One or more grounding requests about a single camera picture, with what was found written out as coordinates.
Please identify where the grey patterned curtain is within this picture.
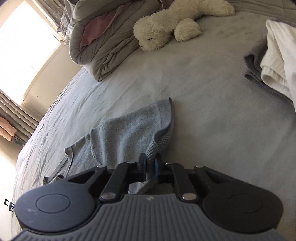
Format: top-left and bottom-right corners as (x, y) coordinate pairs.
(1, 90), (41, 147)
(31, 0), (68, 43)

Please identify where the dark grey garment under white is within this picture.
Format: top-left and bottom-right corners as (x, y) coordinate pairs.
(244, 38), (295, 105)

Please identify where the grey patterned right curtain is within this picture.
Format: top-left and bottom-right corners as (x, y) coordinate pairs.
(31, 0), (68, 43)

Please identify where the grey bed sheet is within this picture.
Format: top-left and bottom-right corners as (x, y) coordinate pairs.
(12, 11), (295, 240)

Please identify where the hanging peach quilted jacket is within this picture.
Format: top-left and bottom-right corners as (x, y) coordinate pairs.
(0, 117), (16, 142)

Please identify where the folded grey duvet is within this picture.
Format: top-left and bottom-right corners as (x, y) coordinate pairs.
(58, 1), (172, 81)

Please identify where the grey knit sweater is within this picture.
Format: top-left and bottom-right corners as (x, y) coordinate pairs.
(43, 98), (174, 185)

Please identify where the grey quilted headboard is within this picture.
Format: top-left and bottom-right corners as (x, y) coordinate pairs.
(228, 0), (295, 17)

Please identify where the small black chair stand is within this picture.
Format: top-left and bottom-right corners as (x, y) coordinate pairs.
(4, 199), (15, 212)

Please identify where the grey patterned left curtain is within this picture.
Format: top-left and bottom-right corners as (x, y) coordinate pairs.
(1, 90), (41, 147)

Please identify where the white plush toy dog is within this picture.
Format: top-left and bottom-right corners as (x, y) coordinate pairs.
(133, 0), (235, 52)

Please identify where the white crumpled garment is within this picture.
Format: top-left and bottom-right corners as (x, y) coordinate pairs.
(260, 20), (295, 105)

